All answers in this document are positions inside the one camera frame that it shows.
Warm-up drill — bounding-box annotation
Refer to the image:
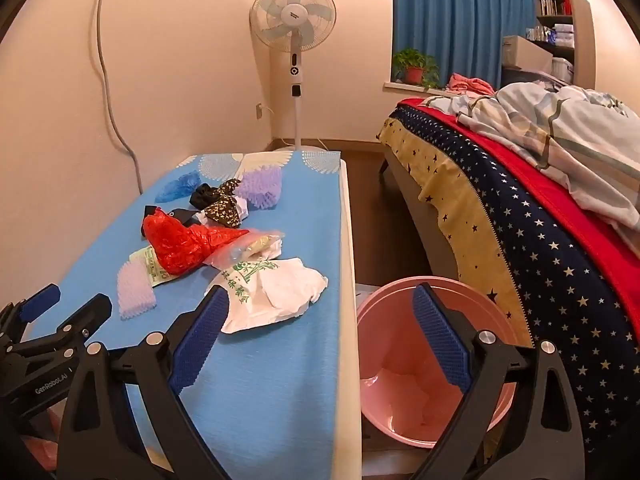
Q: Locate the grey wall cable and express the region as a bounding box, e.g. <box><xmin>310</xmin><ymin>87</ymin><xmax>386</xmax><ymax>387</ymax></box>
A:
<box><xmin>92</xmin><ymin>0</ymin><xmax>144</xmax><ymax>196</ymax></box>

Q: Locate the pink plastic trash basin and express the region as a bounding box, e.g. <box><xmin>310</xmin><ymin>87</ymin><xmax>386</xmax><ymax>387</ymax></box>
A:
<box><xmin>357</xmin><ymin>276</ymin><xmax>518</xmax><ymax>448</ymax></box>

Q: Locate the plaid light quilt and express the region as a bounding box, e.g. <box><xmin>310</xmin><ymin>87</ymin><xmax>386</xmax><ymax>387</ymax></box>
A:
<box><xmin>422</xmin><ymin>82</ymin><xmax>639</xmax><ymax>250</ymax></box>

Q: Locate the purple foam net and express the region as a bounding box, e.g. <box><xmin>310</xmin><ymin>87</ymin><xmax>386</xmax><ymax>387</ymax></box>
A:
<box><xmin>234</xmin><ymin>166</ymin><xmax>282</xmax><ymax>209</ymax></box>

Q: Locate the clear bag with candies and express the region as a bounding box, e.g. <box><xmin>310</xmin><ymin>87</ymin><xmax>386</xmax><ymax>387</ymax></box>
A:
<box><xmin>204</xmin><ymin>229</ymin><xmax>284</xmax><ymax>271</ymax></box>

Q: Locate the green printed paper packet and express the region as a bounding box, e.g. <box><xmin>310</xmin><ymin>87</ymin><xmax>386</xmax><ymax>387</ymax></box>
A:
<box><xmin>129</xmin><ymin>245</ymin><xmax>177</xmax><ymax>287</ymax></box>

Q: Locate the potted green plant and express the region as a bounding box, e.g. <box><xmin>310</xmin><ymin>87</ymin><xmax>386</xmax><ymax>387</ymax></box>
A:
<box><xmin>392</xmin><ymin>48</ymin><xmax>440</xmax><ymax>89</ymax></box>

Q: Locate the wooden bookshelf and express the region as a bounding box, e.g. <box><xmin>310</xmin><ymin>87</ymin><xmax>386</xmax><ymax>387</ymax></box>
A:
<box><xmin>533</xmin><ymin>0</ymin><xmax>596</xmax><ymax>88</ymax></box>

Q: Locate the small black pouch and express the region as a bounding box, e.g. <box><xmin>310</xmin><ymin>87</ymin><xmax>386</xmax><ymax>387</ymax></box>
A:
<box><xmin>168</xmin><ymin>208</ymin><xmax>200</xmax><ymax>226</ymax></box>

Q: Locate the black gold dotted wrapper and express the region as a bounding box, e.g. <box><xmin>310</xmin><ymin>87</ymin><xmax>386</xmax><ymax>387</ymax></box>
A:
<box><xmin>190</xmin><ymin>179</ymin><xmax>241</xmax><ymax>229</ymax></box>

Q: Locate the navy star bedsheet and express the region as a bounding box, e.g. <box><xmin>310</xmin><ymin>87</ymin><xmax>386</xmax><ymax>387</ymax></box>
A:
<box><xmin>389</xmin><ymin>106</ymin><xmax>639</xmax><ymax>459</ymax></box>

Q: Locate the cardboard box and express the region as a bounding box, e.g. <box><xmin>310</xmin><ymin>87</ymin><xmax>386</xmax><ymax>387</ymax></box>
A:
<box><xmin>502</xmin><ymin>36</ymin><xmax>553</xmax><ymax>74</ymax></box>

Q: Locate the pink clothes pile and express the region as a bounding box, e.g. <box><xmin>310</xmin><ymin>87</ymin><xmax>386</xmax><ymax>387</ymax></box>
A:
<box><xmin>446</xmin><ymin>73</ymin><xmax>496</xmax><ymax>96</ymax></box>

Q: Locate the blue curtain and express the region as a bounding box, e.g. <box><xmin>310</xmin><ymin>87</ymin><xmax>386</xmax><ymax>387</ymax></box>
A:
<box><xmin>393</xmin><ymin>0</ymin><xmax>536</xmax><ymax>88</ymax></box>

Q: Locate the blue foam net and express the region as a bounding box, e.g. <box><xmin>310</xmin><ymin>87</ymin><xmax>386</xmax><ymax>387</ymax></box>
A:
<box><xmin>155</xmin><ymin>170</ymin><xmax>202</xmax><ymax>204</ymax></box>

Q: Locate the blue patterned table cover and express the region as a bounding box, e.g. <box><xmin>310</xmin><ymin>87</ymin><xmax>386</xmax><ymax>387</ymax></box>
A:
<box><xmin>32</xmin><ymin>151</ymin><xmax>342</xmax><ymax>479</ymax></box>

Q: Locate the white bag green print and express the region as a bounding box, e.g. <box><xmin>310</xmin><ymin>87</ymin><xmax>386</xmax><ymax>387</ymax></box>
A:
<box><xmin>207</xmin><ymin>258</ymin><xmax>329</xmax><ymax>335</ymax></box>

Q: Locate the red plastic bag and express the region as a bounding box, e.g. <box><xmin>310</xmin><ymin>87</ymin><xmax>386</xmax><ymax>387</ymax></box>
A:
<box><xmin>142</xmin><ymin>208</ymin><xmax>248</xmax><ymax>276</ymax></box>

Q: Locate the yellow star bed skirt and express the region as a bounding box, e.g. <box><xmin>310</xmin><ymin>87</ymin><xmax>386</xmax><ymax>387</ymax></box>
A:
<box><xmin>378</xmin><ymin>118</ymin><xmax>533</xmax><ymax>347</ymax></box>

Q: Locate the white standing fan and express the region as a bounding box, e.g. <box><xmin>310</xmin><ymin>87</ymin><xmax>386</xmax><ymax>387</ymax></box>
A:
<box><xmin>250</xmin><ymin>0</ymin><xmax>336</xmax><ymax>151</ymax></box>

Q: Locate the white wall plug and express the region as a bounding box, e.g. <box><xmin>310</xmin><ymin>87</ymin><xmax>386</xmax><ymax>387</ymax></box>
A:
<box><xmin>255</xmin><ymin>102</ymin><xmax>274</xmax><ymax>119</ymax></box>

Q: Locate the red blanket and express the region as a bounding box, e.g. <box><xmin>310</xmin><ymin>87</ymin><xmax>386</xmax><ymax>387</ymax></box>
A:
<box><xmin>397</xmin><ymin>98</ymin><xmax>639</xmax><ymax>328</ymax></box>

